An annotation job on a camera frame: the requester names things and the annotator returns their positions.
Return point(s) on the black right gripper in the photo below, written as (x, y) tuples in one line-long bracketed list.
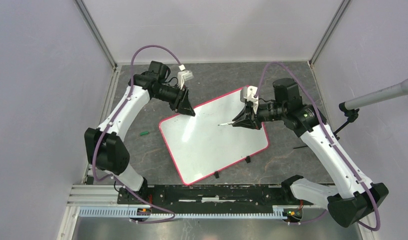
[(244, 119)]

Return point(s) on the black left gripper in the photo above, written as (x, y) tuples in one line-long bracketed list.
[(181, 103)]

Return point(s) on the pink framed whiteboard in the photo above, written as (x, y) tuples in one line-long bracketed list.
[(200, 148)]

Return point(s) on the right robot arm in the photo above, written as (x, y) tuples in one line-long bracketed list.
[(354, 195)]

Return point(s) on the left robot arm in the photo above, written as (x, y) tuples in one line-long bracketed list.
[(105, 146)]

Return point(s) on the black microphone tripod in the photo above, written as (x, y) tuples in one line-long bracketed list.
[(343, 126)]

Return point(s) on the grey microphone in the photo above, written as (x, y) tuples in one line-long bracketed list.
[(391, 92)]

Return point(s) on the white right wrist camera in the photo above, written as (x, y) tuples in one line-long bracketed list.
[(249, 96)]

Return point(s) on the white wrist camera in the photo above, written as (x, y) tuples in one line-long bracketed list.
[(249, 96), (183, 75)]

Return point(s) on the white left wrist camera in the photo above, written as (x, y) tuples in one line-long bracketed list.
[(183, 75)]

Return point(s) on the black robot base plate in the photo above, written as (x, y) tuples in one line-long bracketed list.
[(217, 199)]

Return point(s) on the aluminium front frame rail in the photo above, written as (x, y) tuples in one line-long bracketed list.
[(103, 195)]

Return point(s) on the white slotted cable duct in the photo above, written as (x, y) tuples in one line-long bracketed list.
[(133, 212)]

